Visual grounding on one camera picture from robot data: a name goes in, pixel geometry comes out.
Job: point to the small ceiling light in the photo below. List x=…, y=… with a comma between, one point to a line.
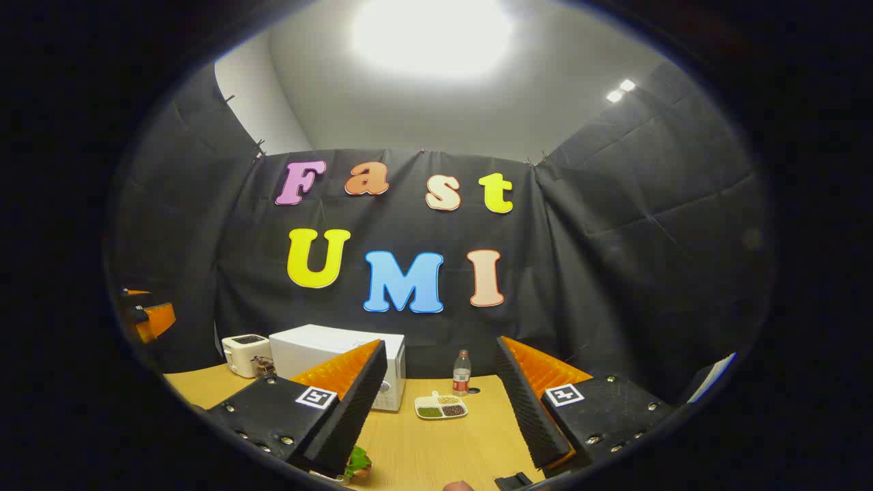
x=620, y=91

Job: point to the black backdrop cloth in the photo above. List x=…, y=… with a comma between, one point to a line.
x=614, y=273

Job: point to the large ceiling light panel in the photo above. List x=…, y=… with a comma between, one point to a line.
x=430, y=34

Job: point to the clear bottle with red label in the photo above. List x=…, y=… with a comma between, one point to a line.
x=462, y=375

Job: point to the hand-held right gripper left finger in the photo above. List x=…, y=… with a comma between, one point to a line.
x=354, y=409

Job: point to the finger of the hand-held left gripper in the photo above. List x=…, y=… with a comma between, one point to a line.
x=155, y=320
x=135, y=292

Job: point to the white divided dish of beans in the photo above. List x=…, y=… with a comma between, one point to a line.
x=440, y=409

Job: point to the white microwave oven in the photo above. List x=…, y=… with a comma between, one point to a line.
x=320, y=348

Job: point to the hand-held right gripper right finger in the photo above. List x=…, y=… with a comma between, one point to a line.
x=525, y=402

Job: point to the white toaster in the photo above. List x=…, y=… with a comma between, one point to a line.
x=242, y=354

